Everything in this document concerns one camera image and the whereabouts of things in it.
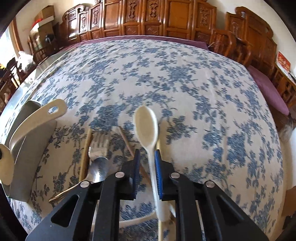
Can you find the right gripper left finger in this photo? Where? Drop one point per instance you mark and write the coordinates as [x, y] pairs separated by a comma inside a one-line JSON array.
[[90, 211]]

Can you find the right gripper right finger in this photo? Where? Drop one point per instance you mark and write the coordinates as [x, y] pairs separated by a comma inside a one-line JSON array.
[[203, 211]]

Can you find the cream plastic spoon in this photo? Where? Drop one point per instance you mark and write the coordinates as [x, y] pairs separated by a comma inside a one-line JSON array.
[[146, 131]]

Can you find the silver metal spoon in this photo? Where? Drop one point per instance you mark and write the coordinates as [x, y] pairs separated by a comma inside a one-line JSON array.
[[97, 172]]

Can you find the blue floral tablecloth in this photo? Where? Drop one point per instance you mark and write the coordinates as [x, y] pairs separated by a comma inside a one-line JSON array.
[[214, 123]]

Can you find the grey metal tray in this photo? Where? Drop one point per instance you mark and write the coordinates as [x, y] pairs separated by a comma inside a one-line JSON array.
[[27, 154]]

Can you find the purple seat cushion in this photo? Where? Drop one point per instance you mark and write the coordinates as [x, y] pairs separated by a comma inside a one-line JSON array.
[[268, 90]]

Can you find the wooden side table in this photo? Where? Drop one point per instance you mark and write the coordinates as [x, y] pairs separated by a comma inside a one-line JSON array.
[[284, 86]]

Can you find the dark wooden dining chair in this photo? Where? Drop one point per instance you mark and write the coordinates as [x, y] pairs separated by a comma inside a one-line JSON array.
[[11, 78]]

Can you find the red card on side table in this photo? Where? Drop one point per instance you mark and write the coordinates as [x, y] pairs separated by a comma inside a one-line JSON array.
[[283, 62]]

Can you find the carved wooden armchair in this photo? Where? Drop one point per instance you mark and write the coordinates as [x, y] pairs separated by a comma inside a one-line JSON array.
[[247, 25]]

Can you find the carved wooden long bench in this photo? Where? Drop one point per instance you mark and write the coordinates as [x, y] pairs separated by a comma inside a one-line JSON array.
[[190, 20]]

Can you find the stacked cardboard boxes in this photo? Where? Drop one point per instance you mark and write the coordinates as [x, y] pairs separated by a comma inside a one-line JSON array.
[[41, 33]]

